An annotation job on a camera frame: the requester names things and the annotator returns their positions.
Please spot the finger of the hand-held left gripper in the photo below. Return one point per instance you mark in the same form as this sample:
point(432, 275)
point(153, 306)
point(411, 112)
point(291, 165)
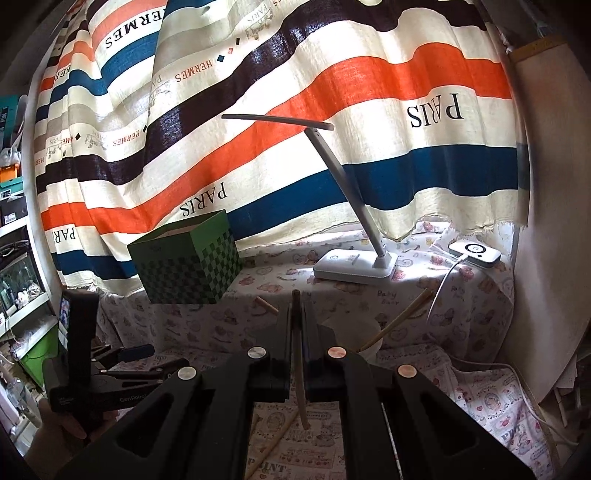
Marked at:
point(161, 369)
point(136, 353)

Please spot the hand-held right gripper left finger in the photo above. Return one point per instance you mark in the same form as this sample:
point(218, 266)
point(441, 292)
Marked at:
point(284, 350)

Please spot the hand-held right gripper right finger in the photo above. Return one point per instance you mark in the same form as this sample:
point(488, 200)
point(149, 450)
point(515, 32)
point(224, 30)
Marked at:
point(310, 350)

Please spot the wooden chopstick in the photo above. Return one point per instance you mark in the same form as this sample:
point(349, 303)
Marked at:
point(272, 441)
point(265, 304)
point(401, 316)
point(300, 392)

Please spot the translucent white plastic cup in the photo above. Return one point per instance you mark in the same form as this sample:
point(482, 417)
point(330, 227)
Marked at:
point(346, 327)

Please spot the person's left hand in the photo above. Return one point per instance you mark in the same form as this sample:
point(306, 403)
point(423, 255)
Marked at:
point(64, 429)

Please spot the green storage bin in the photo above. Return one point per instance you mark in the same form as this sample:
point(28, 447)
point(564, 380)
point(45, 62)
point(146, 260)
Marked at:
point(39, 364)

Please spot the white desk lamp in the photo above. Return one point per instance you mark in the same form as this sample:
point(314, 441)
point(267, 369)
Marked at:
point(351, 267)

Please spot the green checkered box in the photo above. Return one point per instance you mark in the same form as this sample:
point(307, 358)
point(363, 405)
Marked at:
point(194, 272)

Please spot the white shelving unit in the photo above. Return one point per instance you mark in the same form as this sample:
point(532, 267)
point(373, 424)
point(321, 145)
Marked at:
point(18, 222)

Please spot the cartoon printed tablecloth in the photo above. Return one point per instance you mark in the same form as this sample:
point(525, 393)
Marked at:
point(461, 300)

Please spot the white charger device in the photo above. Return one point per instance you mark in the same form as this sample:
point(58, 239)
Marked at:
point(475, 253)

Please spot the stack of papers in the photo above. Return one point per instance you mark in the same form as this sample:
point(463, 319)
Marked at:
point(568, 392)

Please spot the beige board panel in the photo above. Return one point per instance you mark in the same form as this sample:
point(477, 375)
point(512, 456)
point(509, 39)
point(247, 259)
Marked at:
point(554, 230)

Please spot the striped curtain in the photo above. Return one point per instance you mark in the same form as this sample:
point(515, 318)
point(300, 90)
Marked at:
point(323, 69)

